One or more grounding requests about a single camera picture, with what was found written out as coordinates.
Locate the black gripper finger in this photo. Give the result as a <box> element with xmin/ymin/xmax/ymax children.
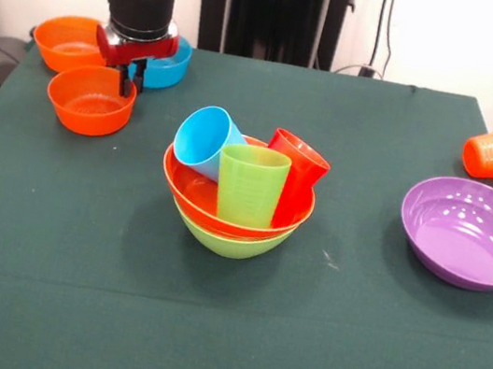
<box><xmin>109</xmin><ymin>61</ymin><xmax>141</xmax><ymax>101</ymax></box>
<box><xmin>130</xmin><ymin>56</ymin><xmax>150</xmax><ymax>93</ymax></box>

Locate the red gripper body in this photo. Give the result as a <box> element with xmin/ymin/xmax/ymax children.
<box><xmin>89</xmin><ymin>7</ymin><xmax>185</xmax><ymax>79</ymax></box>

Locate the small orange bowl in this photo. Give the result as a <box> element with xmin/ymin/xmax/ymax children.
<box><xmin>40</xmin><ymin>57</ymin><xmax>142</xmax><ymax>144</ymax></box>
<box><xmin>27</xmin><ymin>8</ymin><xmax>115</xmax><ymax>81</ymax></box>

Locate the blue cup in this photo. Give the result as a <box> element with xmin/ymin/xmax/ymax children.
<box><xmin>167</xmin><ymin>100</ymin><xmax>255</xmax><ymax>189</ymax></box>

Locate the wide orange bowl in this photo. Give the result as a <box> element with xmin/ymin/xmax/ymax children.
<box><xmin>151</xmin><ymin>121</ymin><xmax>325</xmax><ymax>251</ymax></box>

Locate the green cup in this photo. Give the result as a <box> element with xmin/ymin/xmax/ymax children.
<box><xmin>208</xmin><ymin>140</ymin><xmax>295</xmax><ymax>234</ymax></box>

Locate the red cup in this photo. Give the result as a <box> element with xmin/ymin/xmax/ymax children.
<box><xmin>253</xmin><ymin>125</ymin><xmax>338</xmax><ymax>236</ymax></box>

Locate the green bowl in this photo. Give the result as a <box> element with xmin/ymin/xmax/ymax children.
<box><xmin>163</xmin><ymin>195</ymin><xmax>299</xmax><ymax>269</ymax></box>

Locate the blue bowl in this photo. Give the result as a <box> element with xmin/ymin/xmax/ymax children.
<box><xmin>138</xmin><ymin>30</ymin><xmax>195</xmax><ymax>95</ymax></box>

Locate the dark green tablecloth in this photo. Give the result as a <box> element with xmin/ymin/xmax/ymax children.
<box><xmin>0</xmin><ymin>13</ymin><xmax>493</xmax><ymax>369</ymax></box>

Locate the purple bowl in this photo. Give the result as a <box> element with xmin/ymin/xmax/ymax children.
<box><xmin>389</xmin><ymin>168</ymin><xmax>493</xmax><ymax>295</ymax></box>

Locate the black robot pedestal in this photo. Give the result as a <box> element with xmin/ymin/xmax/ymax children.
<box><xmin>170</xmin><ymin>0</ymin><xmax>357</xmax><ymax>75</ymax></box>

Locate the black hanging cable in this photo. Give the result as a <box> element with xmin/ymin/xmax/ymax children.
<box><xmin>367</xmin><ymin>0</ymin><xmax>404</xmax><ymax>81</ymax></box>

